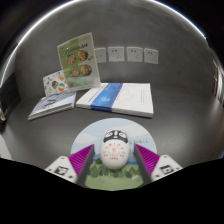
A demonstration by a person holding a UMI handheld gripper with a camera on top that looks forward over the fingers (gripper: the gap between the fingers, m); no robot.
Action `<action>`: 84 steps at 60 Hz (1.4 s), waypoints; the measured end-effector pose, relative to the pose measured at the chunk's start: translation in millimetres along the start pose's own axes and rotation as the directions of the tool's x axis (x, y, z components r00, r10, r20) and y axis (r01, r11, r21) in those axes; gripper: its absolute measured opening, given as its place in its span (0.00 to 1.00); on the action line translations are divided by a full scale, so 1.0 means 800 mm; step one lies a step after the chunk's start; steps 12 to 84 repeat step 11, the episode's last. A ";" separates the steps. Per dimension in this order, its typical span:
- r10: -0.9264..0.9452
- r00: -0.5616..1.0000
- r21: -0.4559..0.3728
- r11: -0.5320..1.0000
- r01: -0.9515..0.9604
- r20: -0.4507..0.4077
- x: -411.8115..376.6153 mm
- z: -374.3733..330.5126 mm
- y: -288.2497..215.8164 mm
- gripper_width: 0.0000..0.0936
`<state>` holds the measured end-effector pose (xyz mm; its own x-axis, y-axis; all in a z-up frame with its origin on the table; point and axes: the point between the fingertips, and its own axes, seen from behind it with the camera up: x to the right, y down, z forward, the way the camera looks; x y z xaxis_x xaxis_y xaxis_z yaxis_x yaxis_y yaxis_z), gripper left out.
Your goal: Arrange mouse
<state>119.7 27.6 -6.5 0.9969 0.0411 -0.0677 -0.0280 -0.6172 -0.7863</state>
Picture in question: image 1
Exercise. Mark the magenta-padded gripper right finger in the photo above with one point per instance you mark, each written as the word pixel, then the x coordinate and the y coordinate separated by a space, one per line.
pixel 163 166

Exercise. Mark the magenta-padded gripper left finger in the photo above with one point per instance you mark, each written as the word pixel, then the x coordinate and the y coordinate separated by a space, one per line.
pixel 63 166

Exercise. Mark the white panda-print computer mouse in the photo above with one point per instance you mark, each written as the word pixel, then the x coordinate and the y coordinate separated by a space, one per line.
pixel 115 151

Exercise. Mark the round landscape-print mouse pad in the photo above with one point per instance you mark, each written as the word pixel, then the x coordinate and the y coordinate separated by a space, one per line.
pixel 90 135

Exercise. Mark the grey striped book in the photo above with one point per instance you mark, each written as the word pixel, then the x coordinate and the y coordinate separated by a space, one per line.
pixel 53 105

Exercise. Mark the white book with blue band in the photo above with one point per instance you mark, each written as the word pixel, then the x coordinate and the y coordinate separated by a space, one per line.
pixel 130 98

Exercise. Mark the white colourful sticker card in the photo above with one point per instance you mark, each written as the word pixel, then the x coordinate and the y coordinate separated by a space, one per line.
pixel 53 85

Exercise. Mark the black flat panel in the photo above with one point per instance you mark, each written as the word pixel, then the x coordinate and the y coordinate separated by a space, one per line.
pixel 7 96

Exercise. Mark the green leaflet in clear stand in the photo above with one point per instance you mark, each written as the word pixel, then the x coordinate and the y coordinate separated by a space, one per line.
pixel 78 63

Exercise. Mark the white wall socket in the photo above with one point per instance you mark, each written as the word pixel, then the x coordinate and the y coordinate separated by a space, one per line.
pixel 151 56
pixel 101 55
pixel 134 54
pixel 116 54

